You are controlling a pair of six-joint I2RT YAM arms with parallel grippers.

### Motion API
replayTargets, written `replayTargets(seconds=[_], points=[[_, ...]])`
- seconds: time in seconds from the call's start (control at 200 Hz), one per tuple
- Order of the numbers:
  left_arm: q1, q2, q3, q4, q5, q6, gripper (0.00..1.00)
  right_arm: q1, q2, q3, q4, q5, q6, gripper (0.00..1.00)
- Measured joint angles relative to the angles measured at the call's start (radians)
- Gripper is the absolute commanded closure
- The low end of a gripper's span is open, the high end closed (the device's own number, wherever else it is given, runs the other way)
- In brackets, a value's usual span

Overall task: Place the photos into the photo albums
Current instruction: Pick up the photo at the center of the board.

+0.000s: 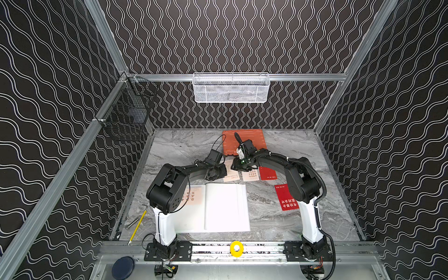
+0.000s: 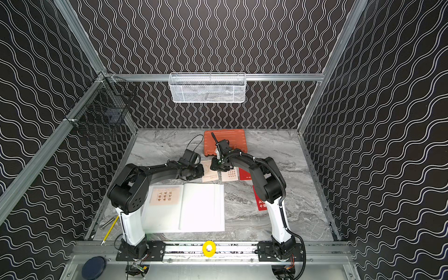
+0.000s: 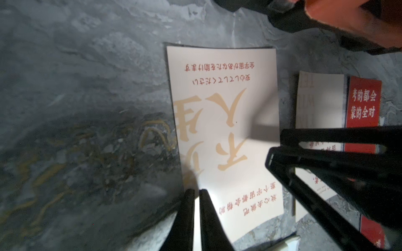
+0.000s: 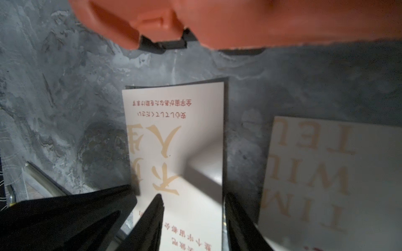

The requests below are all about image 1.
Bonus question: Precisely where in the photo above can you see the beige card gold characters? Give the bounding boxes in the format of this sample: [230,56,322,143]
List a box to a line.
[224,159,240,183]

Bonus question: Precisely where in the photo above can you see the black wire mesh basket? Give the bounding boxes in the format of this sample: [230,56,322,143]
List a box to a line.
[99,79,148,142]

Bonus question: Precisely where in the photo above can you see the beige card red characters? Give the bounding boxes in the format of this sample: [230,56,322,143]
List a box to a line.
[181,185,205,206]

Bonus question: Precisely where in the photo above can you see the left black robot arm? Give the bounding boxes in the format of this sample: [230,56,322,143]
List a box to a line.
[146,156,227,246]

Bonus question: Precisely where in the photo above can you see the dark blue round disc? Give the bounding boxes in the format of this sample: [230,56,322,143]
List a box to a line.
[111,256,135,280]

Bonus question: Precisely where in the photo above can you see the orange plastic tool case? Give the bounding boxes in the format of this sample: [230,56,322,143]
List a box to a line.
[222,129,267,156]

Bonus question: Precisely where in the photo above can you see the red card top row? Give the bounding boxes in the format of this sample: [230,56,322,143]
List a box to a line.
[259,167,278,180]

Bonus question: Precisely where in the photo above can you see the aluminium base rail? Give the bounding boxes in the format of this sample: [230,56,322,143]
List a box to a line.
[96,241,380,266]

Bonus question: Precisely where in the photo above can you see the white photo album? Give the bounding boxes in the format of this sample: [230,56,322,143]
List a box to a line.
[169,183,250,233]

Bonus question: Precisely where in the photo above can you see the white wire mesh basket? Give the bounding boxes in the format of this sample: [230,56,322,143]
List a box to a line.
[192,72,271,103]

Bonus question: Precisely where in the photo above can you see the yellow tape roll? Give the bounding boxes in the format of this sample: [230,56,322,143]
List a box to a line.
[230,240,244,258]

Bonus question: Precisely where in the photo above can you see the yellow pencil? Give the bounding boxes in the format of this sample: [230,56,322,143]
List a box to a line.
[127,209,148,246]

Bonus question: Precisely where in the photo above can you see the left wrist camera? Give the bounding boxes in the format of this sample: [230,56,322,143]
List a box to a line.
[205,149,224,165]

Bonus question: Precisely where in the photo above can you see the beige card small red text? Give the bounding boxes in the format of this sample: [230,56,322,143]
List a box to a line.
[241,169,260,182]

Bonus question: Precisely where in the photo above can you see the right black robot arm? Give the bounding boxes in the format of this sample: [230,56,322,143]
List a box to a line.
[231,138,330,260]

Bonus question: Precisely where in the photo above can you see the red card right side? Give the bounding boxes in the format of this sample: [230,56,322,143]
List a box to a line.
[275,184,299,211]

